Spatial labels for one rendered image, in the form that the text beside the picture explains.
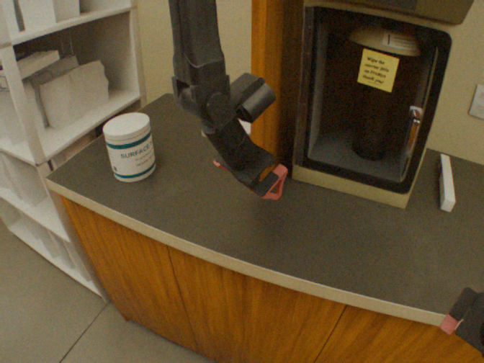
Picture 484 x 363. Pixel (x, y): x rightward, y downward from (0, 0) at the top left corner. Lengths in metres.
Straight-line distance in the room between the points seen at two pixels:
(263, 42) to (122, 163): 0.47
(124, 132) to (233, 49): 0.61
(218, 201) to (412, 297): 0.50
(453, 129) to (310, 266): 0.80
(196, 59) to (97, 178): 0.60
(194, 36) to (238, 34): 0.82
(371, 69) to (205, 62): 0.37
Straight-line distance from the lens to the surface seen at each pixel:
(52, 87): 1.36
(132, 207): 0.79
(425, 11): 0.63
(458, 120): 1.21
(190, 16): 0.40
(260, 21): 0.62
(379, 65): 0.66
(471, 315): 0.44
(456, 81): 1.16
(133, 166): 0.84
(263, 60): 0.63
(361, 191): 0.81
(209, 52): 0.42
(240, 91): 0.49
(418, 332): 0.78
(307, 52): 0.68
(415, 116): 0.67
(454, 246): 0.81
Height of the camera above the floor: 1.43
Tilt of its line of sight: 37 degrees down
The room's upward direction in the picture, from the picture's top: straight up
